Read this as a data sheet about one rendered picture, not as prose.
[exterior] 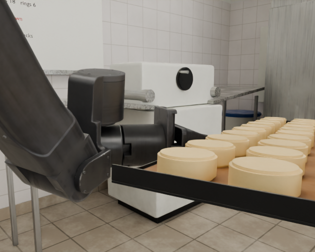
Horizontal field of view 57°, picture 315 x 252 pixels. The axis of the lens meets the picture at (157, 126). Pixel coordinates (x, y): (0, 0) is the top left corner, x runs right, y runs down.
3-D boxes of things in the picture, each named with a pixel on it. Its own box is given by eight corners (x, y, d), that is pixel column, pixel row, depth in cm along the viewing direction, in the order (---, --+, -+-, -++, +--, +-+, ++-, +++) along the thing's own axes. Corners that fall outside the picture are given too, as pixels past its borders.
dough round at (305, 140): (260, 148, 39) (261, 133, 39) (297, 149, 39) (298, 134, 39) (276, 156, 34) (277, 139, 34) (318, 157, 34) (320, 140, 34)
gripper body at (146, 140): (164, 172, 45) (116, 175, 43) (166, 106, 43) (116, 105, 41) (178, 186, 39) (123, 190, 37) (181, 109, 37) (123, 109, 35)
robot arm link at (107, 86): (18, 177, 33) (79, 200, 29) (9, 75, 29) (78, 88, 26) (85, 143, 43) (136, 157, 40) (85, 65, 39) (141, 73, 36)
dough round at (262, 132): (225, 139, 46) (225, 126, 46) (252, 138, 47) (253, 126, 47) (243, 144, 41) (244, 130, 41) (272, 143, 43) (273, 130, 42)
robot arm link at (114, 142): (74, 157, 41) (74, 177, 36) (73, 110, 39) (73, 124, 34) (123, 155, 43) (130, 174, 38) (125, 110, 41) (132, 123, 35)
